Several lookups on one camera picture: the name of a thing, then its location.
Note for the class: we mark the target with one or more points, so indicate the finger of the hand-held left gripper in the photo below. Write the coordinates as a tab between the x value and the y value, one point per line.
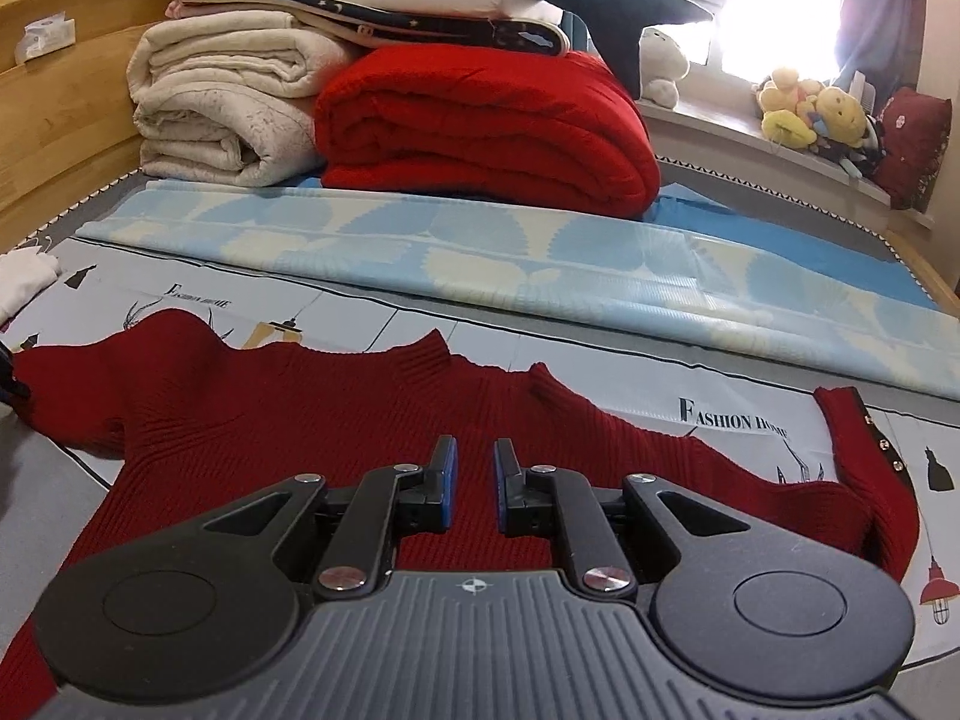
11	371

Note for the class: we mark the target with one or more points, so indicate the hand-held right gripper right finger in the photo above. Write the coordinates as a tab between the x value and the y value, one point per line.
500	487

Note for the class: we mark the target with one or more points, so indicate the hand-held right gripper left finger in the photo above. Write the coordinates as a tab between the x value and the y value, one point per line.
450	480

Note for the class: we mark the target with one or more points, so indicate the dark red knit sweater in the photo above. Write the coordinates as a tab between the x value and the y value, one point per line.
262	420

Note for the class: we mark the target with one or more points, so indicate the white cloth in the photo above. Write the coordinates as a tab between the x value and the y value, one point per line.
22	281

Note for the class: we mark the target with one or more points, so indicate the white packet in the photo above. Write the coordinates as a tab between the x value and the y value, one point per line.
49	34

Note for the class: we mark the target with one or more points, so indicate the cream folded blanket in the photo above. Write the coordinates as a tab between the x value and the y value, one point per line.
210	90

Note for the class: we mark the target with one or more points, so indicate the red folded blanket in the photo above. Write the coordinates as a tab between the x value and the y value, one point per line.
480	127

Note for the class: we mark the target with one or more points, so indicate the blue sheet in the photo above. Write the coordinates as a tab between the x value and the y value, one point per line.
787	255

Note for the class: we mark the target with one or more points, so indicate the window sill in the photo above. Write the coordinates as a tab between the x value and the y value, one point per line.
712	131

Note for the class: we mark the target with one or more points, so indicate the white plush toy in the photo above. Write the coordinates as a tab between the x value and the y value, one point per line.
664	60

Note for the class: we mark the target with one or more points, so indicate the navy star-print blanket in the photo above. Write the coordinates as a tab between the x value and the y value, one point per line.
420	19

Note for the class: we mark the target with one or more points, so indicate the dark teal shark plush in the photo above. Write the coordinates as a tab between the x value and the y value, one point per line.
600	7

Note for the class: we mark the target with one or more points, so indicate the yellow bear plush toy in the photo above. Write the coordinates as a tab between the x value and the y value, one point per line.
844	112

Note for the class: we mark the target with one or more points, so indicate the dark red cushion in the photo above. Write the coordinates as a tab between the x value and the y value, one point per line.
911	142

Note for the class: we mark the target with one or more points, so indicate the window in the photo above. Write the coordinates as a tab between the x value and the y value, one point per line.
750	0

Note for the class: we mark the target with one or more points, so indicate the purple curtain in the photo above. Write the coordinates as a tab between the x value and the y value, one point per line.
877	7

